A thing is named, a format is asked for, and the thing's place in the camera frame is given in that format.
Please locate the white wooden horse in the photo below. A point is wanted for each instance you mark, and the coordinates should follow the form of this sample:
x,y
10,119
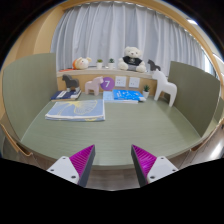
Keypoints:
x,y
164,87

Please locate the white wall socket plate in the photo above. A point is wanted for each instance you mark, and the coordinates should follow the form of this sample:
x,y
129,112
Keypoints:
x,y
120,81
134,82

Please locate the light wooden ledge shelf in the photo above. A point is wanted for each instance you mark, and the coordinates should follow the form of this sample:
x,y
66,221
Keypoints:
x,y
100,72

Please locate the white teddy bear black shirt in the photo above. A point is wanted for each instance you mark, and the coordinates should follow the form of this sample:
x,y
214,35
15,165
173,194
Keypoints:
x,y
132,60

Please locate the large dark grey wooden horse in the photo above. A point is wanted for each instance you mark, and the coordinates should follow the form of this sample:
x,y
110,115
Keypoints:
x,y
70,82

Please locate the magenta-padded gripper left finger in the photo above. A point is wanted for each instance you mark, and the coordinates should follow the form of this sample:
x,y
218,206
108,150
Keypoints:
x,y
63,168

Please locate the small potted green plant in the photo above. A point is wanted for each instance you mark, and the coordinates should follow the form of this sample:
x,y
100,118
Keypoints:
x,y
99,65
111,64
146,93

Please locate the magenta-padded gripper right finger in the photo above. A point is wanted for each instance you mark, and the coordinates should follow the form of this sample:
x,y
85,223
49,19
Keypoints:
x,y
160,168

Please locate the small dark grey horse figure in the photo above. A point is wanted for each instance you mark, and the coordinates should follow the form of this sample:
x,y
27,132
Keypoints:
x,y
152,65

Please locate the white grey curtain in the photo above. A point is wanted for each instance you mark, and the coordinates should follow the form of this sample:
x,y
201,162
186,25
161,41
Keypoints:
x,y
106,30

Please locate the ceiling light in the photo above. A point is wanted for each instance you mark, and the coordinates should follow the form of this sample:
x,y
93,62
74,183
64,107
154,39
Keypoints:
x,y
192,21

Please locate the bright blue book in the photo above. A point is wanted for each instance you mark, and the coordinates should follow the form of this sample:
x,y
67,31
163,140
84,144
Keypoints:
x,y
128,94

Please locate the navy blue book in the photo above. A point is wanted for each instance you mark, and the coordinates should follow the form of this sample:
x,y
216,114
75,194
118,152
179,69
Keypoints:
x,y
60,96

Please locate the pink wooden horse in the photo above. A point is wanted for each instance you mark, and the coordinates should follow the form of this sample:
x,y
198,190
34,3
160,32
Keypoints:
x,y
93,85

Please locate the purple round number sign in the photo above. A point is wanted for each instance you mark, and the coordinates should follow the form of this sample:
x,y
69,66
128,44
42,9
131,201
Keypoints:
x,y
108,83

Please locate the orange and cream plush toy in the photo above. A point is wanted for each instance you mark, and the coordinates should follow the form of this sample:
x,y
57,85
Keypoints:
x,y
81,63

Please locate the green desk partition panel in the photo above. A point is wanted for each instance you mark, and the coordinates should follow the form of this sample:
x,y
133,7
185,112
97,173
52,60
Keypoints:
x,y
195,93
30,93

